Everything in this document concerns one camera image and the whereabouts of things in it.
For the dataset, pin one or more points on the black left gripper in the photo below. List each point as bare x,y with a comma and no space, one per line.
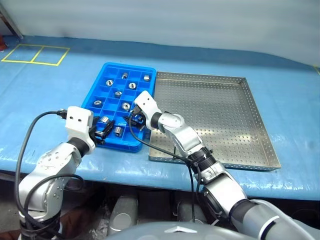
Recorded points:
98,135

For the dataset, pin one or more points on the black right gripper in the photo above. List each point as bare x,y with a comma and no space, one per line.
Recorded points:
138,117

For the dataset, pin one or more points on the metal nut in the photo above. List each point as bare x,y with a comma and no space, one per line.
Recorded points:
97,102
109,82
125,75
118,94
125,105
132,85
147,77

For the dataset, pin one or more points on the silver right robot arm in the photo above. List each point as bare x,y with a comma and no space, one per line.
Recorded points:
185,135

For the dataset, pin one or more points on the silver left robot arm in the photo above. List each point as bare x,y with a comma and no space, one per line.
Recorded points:
57,160

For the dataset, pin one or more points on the blue compartment tray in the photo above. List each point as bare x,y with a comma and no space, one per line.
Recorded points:
110,71

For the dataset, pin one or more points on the metal nut in blue tray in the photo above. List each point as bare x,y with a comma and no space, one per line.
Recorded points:
147,77
109,82
132,85
125,75

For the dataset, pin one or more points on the blue table cover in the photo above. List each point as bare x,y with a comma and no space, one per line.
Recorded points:
75,82

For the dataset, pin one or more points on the perforated metal tray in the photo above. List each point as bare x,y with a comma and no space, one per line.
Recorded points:
212,105

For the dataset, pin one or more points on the grey rounded robot foot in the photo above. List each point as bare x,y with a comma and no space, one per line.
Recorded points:
186,212
125,215

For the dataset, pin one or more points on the yellow tape double square marking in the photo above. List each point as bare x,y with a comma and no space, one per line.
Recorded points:
30,62

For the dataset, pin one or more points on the grey robot torso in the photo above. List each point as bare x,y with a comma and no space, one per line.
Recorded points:
175,232

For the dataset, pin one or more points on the red object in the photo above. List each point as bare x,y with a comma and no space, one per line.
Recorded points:
1,42

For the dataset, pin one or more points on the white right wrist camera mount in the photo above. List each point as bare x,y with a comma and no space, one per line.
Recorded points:
147,102

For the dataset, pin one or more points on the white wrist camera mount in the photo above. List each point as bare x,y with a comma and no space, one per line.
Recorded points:
77,120
147,102

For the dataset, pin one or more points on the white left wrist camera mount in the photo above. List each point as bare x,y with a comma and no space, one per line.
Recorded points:
77,120

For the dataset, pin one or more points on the metal frame post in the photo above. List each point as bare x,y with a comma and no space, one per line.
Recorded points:
15,27

